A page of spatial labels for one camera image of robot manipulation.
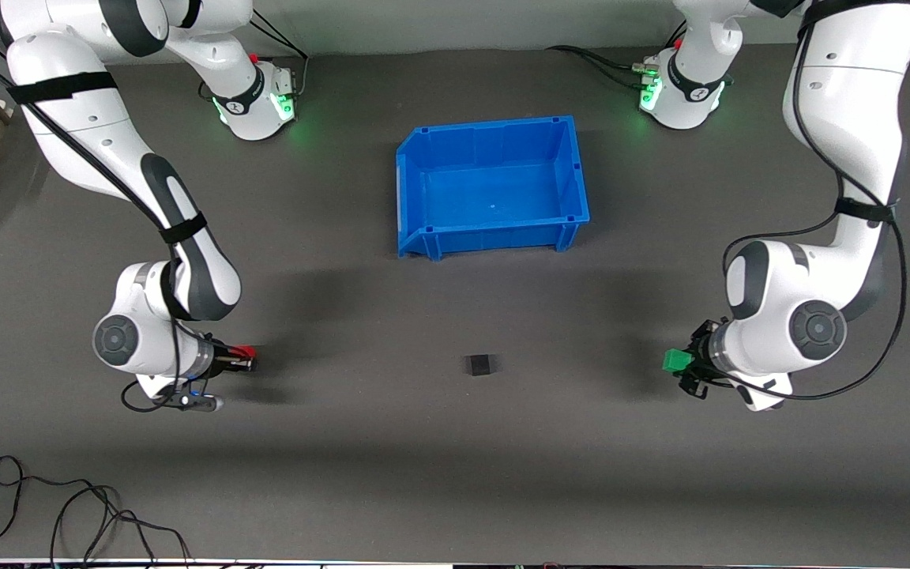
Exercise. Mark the small green cube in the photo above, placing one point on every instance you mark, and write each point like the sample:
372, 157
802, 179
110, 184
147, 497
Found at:
676, 361

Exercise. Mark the small black cube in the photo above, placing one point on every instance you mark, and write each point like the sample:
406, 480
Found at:
479, 364

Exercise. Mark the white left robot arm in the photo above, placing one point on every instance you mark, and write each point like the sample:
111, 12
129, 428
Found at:
842, 118

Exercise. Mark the small red cube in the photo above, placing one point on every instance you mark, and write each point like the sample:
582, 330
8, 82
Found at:
245, 351

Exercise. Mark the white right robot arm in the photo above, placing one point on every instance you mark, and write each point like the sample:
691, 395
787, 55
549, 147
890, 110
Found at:
107, 150

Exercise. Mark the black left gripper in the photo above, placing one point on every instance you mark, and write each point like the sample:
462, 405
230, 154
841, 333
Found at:
701, 353

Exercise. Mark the blue plastic storage bin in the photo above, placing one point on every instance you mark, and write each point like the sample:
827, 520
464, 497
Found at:
494, 194

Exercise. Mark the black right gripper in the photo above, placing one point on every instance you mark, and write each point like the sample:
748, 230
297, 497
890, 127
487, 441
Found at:
222, 361

